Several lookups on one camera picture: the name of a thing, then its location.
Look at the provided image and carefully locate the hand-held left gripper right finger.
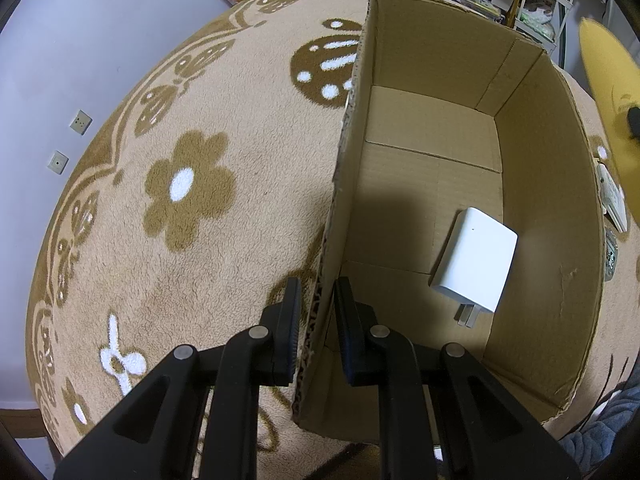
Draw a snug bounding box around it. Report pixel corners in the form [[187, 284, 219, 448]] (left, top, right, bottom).
[[334, 276, 583, 480]]

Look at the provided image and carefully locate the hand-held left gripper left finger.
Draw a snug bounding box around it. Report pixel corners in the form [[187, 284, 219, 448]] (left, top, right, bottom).
[[52, 276, 303, 480]]

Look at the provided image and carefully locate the white plug charger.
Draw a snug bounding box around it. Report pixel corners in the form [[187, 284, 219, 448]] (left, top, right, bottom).
[[430, 206, 518, 330]]

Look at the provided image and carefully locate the brown cardboard box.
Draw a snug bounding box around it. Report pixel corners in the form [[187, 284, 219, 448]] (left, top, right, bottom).
[[291, 0, 606, 443]]

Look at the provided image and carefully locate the white box with paper label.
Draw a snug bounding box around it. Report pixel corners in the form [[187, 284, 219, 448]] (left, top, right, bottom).
[[596, 162, 628, 233]]

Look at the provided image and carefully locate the beige butterfly printed blanket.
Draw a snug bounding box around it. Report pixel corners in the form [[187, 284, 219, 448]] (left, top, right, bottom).
[[25, 0, 640, 466]]

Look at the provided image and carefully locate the blue-grey fleece clothing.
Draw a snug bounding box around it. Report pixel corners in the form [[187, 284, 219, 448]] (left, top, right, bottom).
[[557, 385, 640, 466]]

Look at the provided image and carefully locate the small printed tin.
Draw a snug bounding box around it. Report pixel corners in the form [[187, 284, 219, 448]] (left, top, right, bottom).
[[602, 227, 621, 283]]

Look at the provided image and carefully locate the yellow flat object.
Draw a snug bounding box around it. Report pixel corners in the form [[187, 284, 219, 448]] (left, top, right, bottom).
[[579, 17, 640, 211]]

